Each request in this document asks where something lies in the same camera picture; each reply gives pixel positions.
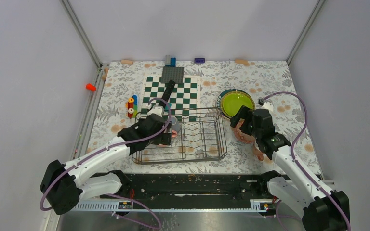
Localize small pink mug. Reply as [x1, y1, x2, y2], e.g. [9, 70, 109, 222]
[253, 143, 264, 161]

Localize lime green plate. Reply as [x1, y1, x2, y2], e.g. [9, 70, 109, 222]
[221, 92, 255, 118]

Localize blue white patterned bowl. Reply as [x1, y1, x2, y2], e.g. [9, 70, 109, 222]
[233, 119, 255, 144]

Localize white plate green red rim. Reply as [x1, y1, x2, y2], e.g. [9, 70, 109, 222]
[217, 89, 256, 121]

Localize grey blue mug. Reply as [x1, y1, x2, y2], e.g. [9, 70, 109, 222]
[170, 117, 181, 136]

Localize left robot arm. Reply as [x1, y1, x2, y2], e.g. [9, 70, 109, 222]
[40, 113, 171, 215]

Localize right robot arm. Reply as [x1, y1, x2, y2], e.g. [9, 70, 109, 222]
[230, 104, 351, 231]

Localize large pink mug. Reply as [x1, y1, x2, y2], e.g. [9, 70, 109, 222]
[158, 133, 177, 147]

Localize teal block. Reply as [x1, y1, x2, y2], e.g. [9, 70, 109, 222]
[164, 103, 171, 112]

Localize green white chessboard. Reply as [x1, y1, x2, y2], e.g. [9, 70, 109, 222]
[140, 75, 201, 122]

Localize colourful toy block stack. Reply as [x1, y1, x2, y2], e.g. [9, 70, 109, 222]
[126, 95, 138, 118]

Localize right wooden cork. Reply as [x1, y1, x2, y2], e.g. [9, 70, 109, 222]
[235, 59, 250, 66]

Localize wooden cork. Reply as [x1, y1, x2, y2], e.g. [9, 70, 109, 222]
[120, 59, 134, 65]
[235, 59, 250, 66]

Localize black microphone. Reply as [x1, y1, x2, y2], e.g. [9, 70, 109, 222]
[158, 80, 176, 108]

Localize grey building baseplate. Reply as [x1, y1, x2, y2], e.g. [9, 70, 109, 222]
[160, 66, 185, 84]

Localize purple toy brick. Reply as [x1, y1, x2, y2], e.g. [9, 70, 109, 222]
[194, 58, 205, 64]

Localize grey blue toy bricks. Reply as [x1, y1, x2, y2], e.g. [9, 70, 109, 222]
[164, 55, 176, 67]

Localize left wooden cork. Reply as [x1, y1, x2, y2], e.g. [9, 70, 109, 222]
[120, 59, 134, 65]

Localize orange cylinder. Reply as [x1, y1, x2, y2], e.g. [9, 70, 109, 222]
[85, 83, 97, 92]

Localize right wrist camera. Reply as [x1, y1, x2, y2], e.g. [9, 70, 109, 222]
[258, 98, 274, 112]

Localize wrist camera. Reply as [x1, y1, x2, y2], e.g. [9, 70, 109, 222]
[147, 105, 164, 117]
[258, 98, 274, 112]

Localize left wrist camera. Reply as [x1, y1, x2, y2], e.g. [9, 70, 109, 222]
[147, 105, 164, 117]

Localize black wire dish rack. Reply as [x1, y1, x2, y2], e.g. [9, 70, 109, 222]
[132, 107, 227, 165]

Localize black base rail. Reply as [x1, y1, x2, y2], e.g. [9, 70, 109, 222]
[74, 171, 273, 212]

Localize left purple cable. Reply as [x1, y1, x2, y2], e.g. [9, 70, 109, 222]
[39, 98, 172, 230]

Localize purple cable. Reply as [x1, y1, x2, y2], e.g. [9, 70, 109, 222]
[39, 98, 172, 230]
[261, 91, 352, 231]

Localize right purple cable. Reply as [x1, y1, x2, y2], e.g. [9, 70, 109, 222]
[261, 91, 352, 231]

